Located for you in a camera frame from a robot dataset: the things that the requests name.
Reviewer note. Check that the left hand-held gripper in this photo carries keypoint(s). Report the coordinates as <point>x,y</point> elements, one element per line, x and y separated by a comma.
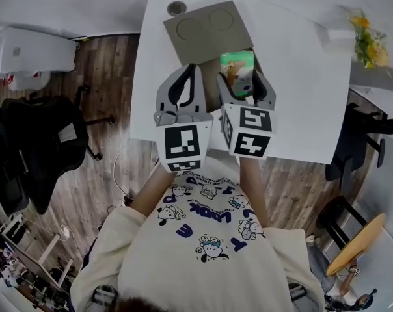
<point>181,141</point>

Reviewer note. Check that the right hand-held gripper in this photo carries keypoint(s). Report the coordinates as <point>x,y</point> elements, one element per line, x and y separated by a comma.
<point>248,132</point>

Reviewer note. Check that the green snack packet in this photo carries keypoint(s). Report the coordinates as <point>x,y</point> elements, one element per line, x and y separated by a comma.
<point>237,73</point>

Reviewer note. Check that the brown cardboard box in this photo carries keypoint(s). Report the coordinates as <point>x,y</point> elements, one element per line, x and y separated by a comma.
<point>209,34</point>

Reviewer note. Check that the person's left forearm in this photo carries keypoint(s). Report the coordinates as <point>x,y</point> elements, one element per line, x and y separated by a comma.
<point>154,190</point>

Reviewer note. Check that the person's right forearm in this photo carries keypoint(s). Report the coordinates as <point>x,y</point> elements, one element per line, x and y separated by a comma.
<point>252,190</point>

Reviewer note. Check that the white box on floor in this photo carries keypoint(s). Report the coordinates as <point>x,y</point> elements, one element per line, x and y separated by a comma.
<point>30,54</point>

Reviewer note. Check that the grey round desk grommet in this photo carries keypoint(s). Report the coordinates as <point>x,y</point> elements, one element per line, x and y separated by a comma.
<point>176,7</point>

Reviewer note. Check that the black office chair with headrest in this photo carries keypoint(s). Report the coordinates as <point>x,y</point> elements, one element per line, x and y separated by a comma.
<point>356,135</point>

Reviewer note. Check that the yellow flower bouquet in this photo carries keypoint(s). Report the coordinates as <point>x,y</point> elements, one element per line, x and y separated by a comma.
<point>370,44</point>

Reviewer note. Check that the black mesh office chair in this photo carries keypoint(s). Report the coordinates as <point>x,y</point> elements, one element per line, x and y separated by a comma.
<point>47,141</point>

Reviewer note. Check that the white plastic bag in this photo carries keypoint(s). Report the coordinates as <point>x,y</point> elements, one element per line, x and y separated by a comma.
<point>24,79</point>

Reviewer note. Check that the cream printed shirt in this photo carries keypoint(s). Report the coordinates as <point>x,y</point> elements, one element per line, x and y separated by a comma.
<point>199,271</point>

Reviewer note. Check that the white power adapter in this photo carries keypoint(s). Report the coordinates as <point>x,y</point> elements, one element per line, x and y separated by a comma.
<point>65,232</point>

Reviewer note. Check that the round wooden stool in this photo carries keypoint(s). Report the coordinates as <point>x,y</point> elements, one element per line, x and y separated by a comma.
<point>356,245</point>

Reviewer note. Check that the white metal rack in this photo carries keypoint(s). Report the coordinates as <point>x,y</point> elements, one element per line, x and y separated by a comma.
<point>37,255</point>

